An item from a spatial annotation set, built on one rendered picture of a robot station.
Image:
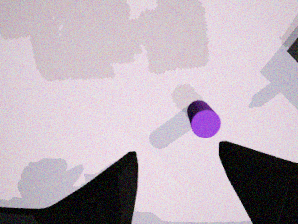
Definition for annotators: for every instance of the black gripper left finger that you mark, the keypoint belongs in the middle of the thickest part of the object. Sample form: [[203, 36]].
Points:
[[107, 199]]

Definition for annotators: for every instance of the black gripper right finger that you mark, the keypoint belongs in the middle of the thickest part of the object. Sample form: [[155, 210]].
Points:
[[266, 185]]

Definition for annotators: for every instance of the purple cylinder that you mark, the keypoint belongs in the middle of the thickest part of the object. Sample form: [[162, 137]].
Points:
[[205, 122]]

